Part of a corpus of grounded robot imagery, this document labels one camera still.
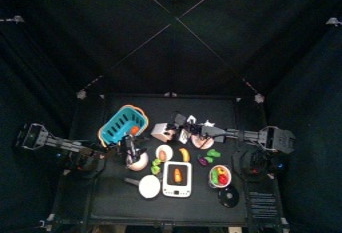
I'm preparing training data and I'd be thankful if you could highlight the white rectangular toy piece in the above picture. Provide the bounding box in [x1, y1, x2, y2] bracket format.
[178, 130, 191, 145]

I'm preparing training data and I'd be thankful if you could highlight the pale pink toy kettle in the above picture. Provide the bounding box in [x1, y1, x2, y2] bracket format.
[124, 150, 151, 172]

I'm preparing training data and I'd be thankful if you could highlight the large white toy plate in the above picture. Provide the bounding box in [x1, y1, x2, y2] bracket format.
[190, 133, 217, 150]

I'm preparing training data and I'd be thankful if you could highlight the pale toy box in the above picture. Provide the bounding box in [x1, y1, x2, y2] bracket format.
[150, 122, 176, 143]

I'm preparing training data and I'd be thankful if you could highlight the small white toy plate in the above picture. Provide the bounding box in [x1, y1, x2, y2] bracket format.
[154, 144, 175, 162]

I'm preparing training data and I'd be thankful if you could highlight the teal toy shopping basket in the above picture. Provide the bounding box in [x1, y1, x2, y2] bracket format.
[98, 104, 151, 148]

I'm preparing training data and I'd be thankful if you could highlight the yellow toy banana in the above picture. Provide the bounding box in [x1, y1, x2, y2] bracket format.
[178, 147, 191, 163]

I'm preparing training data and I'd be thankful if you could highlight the purple toy eggplant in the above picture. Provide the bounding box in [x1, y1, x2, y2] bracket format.
[197, 155, 210, 167]

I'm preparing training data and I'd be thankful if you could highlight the white toy frying pan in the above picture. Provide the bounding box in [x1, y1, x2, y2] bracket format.
[123, 174, 162, 200]

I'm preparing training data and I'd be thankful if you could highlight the orange toy carrot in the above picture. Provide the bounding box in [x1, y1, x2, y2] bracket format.
[172, 168, 183, 184]

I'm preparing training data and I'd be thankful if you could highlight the green toy pepper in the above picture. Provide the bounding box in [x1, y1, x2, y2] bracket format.
[210, 169, 221, 185]

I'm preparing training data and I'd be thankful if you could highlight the white toy induction stove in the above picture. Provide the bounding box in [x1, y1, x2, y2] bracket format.
[160, 160, 194, 199]

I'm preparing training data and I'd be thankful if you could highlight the white toy bowl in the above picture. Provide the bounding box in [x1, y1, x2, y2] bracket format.
[207, 164, 234, 189]

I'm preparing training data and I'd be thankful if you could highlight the black round disc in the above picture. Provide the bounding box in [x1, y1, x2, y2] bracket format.
[217, 187, 241, 209]

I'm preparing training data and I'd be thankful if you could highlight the white text label sticker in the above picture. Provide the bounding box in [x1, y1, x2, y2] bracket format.
[246, 190, 281, 225]

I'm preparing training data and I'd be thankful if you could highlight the thin pale cord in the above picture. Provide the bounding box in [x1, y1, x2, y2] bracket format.
[80, 0, 237, 93]
[123, 0, 265, 102]

